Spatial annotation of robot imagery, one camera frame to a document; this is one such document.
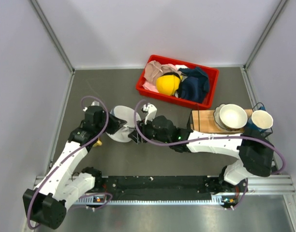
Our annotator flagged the beige garment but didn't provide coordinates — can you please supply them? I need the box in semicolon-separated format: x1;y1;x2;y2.
144;60;163;84

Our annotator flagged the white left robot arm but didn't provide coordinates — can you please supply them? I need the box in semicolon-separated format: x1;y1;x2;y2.
23;105;127;229

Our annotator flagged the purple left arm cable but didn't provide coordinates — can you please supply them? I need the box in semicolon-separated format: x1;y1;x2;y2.
26;95;114;230

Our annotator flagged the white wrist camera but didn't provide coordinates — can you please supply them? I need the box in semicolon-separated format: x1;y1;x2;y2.
142;103;157;125
83;101;100;112

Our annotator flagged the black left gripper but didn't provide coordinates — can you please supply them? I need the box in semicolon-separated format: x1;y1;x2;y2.
96;109;127;135

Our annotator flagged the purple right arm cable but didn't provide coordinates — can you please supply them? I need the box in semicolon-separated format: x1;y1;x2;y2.
133;99;286;210

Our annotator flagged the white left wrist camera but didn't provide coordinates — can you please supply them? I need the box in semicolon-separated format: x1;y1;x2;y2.
83;101;100;112

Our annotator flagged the blue cup cream inside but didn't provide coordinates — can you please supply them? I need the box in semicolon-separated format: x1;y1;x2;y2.
246;102;274;132

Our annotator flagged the black wire wooden shelf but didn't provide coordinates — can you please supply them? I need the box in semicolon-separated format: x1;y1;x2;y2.
191;109;252;134

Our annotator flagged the cream bowl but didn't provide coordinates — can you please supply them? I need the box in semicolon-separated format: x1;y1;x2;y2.
213;104;248;131

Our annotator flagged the red plastic bin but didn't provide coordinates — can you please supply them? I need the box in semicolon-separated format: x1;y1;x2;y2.
135;55;219;110

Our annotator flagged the pink garment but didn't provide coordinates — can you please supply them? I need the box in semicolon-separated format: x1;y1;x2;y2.
143;61;180;92

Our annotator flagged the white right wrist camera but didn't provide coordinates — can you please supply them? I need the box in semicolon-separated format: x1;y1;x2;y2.
142;103;157;125

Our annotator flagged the white mesh laundry bag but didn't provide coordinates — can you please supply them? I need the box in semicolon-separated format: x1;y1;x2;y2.
106;105;135;143

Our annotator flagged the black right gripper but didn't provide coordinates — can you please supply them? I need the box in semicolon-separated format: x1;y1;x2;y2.
129;115;171;145

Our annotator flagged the navy blue garment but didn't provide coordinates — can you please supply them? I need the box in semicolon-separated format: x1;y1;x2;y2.
177;67;210;103

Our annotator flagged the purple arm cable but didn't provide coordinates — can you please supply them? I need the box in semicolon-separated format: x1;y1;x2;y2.
26;95;114;230
133;99;286;210

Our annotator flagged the grey slotted cable duct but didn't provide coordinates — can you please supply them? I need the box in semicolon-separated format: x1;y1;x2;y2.
74;195;230;206

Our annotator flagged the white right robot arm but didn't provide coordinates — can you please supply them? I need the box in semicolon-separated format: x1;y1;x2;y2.
128;116;273;191

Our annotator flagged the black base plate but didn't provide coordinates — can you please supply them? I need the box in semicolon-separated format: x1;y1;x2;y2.
88;176;246;200

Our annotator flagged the white garment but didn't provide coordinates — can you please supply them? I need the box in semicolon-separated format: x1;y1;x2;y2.
175;65;188;71

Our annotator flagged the yellow mug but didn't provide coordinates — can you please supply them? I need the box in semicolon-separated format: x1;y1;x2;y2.
93;139;103;147

